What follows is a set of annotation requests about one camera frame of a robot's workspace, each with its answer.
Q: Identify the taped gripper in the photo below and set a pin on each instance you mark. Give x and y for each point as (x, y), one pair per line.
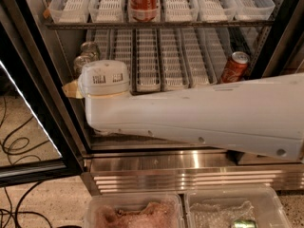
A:
(104, 78)

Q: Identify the silver 7up can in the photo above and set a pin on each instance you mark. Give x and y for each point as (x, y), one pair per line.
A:
(79, 62)

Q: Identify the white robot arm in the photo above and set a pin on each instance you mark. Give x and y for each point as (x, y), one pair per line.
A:
(264, 117)

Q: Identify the rear silver soda can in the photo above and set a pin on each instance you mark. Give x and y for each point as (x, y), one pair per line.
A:
(90, 49)

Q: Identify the open glass fridge door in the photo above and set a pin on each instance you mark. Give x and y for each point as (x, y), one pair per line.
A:
(36, 145)

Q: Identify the red coca-cola can top shelf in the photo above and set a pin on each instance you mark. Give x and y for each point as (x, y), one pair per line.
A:
(143, 10)

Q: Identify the red coca-cola can shelf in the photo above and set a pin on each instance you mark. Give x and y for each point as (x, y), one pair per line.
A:
(235, 67)
(143, 10)

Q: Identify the stainless steel fridge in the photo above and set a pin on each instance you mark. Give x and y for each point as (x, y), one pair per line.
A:
(186, 45)

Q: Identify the red coca-cola can middle shelf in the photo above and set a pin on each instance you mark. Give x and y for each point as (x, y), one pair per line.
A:
(235, 67)

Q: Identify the green can in bin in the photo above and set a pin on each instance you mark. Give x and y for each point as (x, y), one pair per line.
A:
(244, 223)

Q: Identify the left clear plastic bin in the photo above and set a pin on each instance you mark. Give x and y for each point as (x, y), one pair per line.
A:
(137, 210)

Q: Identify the clear plastic bin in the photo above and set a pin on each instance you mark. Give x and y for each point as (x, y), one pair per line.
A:
(219, 206)
(137, 210)

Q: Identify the right clear plastic bin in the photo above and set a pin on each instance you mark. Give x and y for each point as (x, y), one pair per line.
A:
(219, 206)

